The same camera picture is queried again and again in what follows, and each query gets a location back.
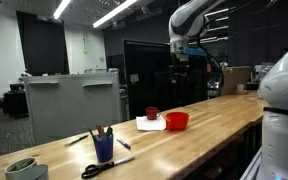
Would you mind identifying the red marker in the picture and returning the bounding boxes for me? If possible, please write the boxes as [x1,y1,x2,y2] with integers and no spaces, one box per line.
[95,124,104,138]

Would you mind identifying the red plastic bowl with handle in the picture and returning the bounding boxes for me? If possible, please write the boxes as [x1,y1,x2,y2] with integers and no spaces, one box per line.
[165,111,190,132]

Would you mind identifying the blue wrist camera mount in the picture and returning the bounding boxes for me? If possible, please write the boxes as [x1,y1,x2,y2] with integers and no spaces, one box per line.
[183,47,207,57]

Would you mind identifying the white paper napkin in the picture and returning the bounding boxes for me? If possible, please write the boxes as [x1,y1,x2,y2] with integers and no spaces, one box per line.
[135,115,167,132]

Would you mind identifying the dark office desk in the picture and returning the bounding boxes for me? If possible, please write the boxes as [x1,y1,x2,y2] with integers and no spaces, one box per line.
[2,83,30,120]

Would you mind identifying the green marker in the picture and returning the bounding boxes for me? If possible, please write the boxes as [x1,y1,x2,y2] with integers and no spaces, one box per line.
[105,125,114,138]

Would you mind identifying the black pen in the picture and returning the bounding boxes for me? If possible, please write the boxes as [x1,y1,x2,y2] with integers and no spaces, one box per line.
[64,134,89,147]

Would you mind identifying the large black monitor panel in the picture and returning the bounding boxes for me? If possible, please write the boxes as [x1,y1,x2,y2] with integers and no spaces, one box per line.
[123,39,208,119]

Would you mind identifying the grey tape roll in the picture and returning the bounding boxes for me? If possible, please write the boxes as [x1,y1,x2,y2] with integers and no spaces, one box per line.
[15,164,50,180]

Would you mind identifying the dark red mug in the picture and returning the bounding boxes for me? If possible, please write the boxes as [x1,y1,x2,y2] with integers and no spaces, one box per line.
[145,106,162,121]

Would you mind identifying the blue cup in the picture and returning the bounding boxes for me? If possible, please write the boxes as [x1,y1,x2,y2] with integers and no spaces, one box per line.
[93,134,114,163]

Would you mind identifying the long ceiling light tube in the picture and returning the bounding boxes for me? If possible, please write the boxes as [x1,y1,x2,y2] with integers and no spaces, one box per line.
[92,0,139,29]
[52,0,72,20]

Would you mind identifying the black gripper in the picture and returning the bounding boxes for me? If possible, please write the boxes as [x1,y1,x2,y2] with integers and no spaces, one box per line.
[171,53,193,78]

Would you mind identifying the tan cardboard box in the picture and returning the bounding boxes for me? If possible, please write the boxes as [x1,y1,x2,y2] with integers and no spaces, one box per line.
[219,65,252,97]

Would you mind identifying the black marker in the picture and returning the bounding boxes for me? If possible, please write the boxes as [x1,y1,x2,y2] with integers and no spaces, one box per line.
[88,129,97,142]

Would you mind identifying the black wall screen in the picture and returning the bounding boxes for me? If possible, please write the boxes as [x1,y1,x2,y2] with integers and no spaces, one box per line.
[16,10,70,76]

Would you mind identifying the small white cup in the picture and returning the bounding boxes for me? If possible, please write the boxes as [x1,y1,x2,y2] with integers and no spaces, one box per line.
[235,83,246,94]

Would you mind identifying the purple pen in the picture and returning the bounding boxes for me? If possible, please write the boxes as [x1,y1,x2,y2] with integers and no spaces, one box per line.
[116,138,132,150]

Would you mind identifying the grey metal cabinet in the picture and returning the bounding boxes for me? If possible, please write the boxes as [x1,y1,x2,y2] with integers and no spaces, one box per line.
[23,71,123,146]

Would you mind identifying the black handled scissors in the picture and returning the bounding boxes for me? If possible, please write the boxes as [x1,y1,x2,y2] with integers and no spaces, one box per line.
[81,156,136,179]

